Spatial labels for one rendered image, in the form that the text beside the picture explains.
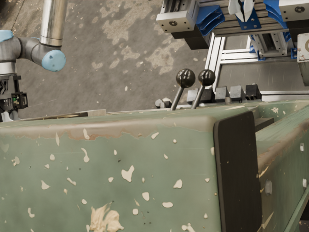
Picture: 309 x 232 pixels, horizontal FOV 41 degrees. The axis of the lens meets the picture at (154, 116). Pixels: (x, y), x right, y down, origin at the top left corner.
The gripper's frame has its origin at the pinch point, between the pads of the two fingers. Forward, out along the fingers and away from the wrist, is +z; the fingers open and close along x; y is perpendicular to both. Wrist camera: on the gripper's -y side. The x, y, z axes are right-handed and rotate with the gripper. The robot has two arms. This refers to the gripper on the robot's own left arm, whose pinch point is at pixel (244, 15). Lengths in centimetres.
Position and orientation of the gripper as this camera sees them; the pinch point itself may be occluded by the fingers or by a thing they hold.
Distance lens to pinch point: 109.8
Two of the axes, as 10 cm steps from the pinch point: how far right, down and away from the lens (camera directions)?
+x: 8.7, 0.3, -5.0
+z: 2.7, 8.1, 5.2
